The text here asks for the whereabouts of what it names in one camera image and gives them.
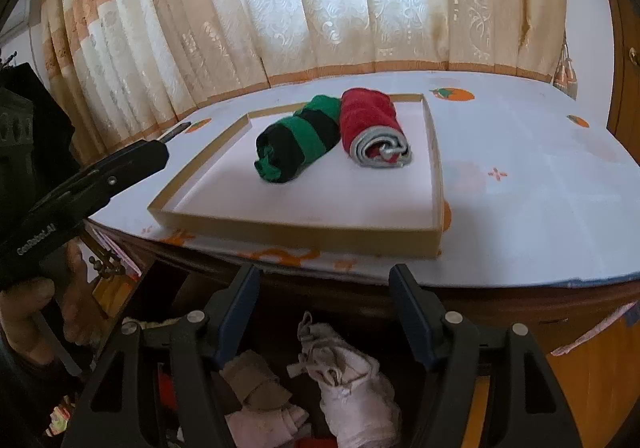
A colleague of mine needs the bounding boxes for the brown wooden door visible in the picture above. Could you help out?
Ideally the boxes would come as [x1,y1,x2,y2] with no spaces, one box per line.
[597,0,640,139]

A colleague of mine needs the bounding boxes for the green black striped underwear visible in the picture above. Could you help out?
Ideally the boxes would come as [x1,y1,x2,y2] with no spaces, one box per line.
[254,95,344,185]

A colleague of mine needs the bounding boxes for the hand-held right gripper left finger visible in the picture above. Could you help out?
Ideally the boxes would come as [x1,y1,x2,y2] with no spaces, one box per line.
[75,263,262,448]

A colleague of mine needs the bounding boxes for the curtain tassel tieback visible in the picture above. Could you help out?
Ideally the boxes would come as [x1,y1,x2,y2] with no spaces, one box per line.
[551,36,579,100]

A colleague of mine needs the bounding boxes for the red underwear grey waistband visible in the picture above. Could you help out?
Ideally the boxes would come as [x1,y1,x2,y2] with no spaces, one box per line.
[340,87,414,170]

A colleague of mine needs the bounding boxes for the wooden coat rack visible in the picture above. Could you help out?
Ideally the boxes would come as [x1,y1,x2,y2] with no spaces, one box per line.
[86,246,128,284]

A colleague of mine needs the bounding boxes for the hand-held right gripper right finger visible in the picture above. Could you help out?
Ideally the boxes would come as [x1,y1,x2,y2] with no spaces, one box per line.
[389,263,583,448]

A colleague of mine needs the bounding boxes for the dresser drawer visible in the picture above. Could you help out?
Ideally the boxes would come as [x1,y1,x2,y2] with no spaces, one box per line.
[117,258,493,448]

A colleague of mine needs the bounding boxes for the black jacket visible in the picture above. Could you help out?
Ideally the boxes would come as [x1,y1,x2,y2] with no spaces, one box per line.
[0,62,76,169]

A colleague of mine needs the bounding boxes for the person's left forearm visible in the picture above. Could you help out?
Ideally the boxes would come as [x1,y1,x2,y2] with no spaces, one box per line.
[0,323,96,448]

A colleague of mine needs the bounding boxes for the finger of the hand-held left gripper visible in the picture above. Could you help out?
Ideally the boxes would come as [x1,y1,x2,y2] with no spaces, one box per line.
[30,139,171,234]

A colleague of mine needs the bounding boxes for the person's left hand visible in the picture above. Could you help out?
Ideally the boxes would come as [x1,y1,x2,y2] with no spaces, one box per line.
[0,243,108,350]

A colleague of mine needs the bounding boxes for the pinkish white frilly underwear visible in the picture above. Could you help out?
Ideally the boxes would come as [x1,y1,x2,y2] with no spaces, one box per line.
[287,312,402,448]

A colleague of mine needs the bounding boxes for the shallow cardboard tray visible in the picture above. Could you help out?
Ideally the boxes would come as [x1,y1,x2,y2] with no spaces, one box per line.
[146,92,445,259]

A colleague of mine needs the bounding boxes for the cream and orange floral curtain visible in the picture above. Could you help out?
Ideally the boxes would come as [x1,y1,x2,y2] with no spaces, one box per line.
[42,0,571,156]

